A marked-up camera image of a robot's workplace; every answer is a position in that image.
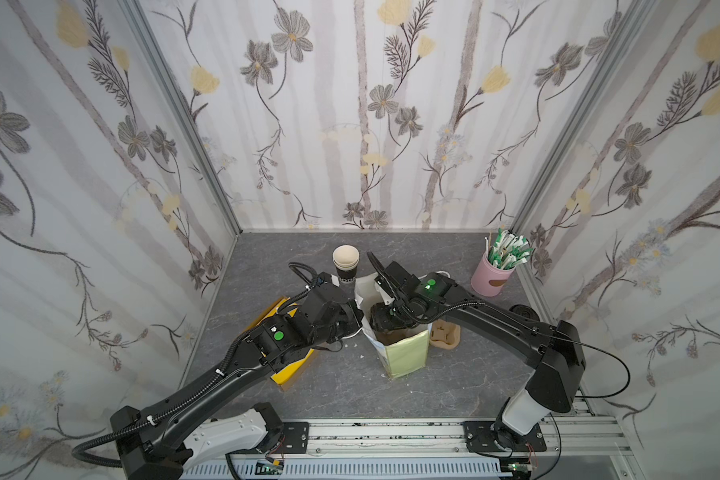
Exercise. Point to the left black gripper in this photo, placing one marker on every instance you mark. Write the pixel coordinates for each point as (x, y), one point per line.
(348, 315)

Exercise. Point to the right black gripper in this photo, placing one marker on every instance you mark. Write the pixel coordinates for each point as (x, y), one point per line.
(385, 315)

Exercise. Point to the green white paper bag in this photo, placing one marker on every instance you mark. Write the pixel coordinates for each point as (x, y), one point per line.
(400, 352)

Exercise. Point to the black paper coffee cup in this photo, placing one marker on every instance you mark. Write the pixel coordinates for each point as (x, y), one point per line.
(525, 311)

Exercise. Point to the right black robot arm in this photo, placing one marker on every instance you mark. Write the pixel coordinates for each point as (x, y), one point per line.
(555, 353)

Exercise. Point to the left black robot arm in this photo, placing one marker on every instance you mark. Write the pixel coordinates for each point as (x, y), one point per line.
(156, 443)

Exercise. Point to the brown pulp cup carrier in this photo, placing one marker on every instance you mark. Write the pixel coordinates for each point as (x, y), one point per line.
(445, 335)

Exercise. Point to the pink straw holder cup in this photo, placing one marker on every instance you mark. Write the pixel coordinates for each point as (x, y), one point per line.
(488, 280)

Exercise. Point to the green white wrapped straws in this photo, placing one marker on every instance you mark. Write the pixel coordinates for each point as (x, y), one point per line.
(505, 250)

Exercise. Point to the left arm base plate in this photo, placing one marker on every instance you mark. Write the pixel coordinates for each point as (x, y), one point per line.
(295, 438)

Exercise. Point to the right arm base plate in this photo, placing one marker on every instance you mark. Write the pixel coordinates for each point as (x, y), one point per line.
(482, 437)

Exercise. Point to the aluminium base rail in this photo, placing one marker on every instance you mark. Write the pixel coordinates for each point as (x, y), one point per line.
(244, 447)

